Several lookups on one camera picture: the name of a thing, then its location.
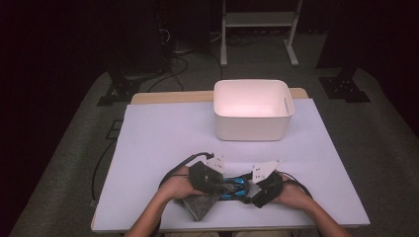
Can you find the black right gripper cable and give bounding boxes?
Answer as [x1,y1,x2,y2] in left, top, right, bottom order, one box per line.
[278,170,314,198]

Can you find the black stand with base plate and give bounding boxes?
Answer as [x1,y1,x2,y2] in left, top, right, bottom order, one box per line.
[96,63,143,108]
[318,66,372,104]

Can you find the person's right hand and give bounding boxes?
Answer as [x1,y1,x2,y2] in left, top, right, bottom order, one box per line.
[274,174,312,212]

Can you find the black floor frame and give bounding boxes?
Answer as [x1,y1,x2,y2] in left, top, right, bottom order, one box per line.
[105,119,124,140]

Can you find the blue toy car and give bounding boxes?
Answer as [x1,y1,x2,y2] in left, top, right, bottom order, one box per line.
[218,175,253,201]

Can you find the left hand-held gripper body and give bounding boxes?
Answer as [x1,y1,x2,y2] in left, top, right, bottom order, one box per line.
[188,153,228,196]

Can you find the grey cloth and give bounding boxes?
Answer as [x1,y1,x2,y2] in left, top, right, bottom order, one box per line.
[177,182,237,223]

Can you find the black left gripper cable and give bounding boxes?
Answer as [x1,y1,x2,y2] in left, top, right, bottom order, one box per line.
[158,151,215,189]

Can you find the white plastic storage bin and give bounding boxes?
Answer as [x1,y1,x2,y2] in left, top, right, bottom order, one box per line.
[212,78,295,142]

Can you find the white metal stand frame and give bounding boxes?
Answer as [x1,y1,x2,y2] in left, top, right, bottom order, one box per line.
[219,0,304,68]

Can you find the white table cover sheet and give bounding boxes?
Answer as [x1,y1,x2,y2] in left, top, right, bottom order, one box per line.
[91,98,371,233]

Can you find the thin black floor cable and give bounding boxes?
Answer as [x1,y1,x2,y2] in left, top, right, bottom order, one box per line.
[91,137,119,202]

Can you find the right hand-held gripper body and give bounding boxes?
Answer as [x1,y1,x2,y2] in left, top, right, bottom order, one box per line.
[251,160,285,209]

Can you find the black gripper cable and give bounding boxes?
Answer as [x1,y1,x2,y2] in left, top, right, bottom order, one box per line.
[278,170,314,198]
[158,151,215,189]

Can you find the black floor cables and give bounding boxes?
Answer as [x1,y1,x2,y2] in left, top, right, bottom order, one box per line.
[146,53,191,94]

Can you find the person's left hand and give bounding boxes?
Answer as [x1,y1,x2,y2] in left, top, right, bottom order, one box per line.
[159,165,206,200]

